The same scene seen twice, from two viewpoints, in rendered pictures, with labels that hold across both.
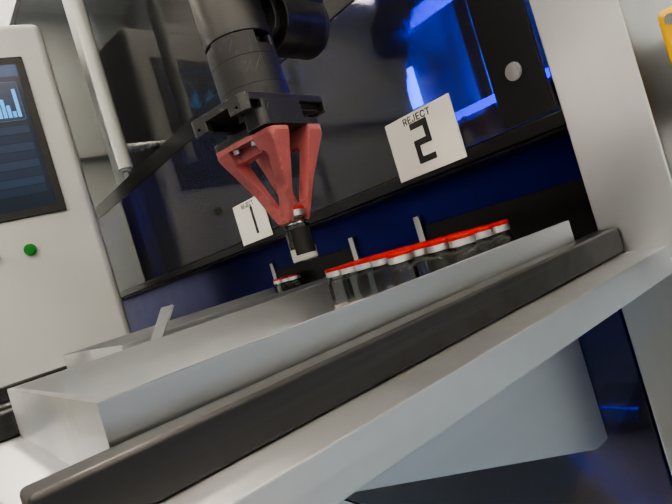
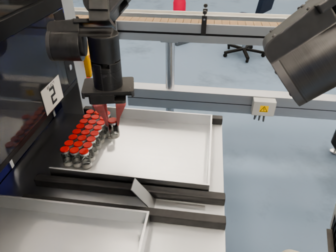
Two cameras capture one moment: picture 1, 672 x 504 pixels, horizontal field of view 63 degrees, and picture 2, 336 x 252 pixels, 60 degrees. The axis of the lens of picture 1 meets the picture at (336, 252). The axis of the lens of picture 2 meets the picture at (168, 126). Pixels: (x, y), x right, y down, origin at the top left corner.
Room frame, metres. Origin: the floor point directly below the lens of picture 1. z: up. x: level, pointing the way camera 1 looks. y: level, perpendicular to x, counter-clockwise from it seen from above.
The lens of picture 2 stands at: (0.73, 0.49, 1.35)
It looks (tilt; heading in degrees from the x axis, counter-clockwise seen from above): 35 degrees down; 227
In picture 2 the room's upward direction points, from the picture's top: straight up
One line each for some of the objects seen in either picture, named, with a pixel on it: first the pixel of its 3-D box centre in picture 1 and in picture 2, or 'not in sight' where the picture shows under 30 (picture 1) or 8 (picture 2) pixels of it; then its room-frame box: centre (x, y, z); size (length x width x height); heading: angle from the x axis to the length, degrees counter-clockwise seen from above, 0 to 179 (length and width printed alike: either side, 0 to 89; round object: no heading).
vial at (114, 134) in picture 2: (299, 236); (113, 128); (0.46, 0.03, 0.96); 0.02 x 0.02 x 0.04
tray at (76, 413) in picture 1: (296, 327); (140, 143); (0.40, 0.04, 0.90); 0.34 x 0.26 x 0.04; 128
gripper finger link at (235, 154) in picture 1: (280, 169); (109, 106); (0.46, 0.02, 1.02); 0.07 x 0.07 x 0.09; 53
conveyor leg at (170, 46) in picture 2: not in sight; (169, 101); (-0.31, -0.60, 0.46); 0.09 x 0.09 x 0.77; 39
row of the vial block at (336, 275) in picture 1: (396, 278); (97, 137); (0.47, -0.04, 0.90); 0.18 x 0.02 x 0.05; 38
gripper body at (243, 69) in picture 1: (252, 88); (107, 76); (0.46, 0.03, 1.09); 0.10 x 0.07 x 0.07; 143
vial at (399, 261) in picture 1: (406, 280); (110, 130); (0.43, -0.05, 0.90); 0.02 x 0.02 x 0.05
